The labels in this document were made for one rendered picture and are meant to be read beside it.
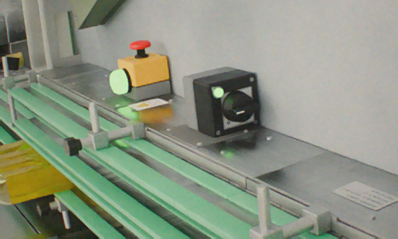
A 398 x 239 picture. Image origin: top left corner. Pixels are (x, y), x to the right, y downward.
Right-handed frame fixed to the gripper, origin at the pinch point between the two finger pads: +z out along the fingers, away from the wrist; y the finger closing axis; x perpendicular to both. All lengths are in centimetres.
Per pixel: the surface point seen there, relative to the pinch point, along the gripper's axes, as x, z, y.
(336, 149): 5, 15, 103
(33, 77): -1.6, 3.1, 11.9
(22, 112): -12.6, 4.9, -0.5
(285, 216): 0, 2, 111
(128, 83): 5, 7, 56
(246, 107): 8, 10, 89
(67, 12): 13.9, 11.7, 7.1
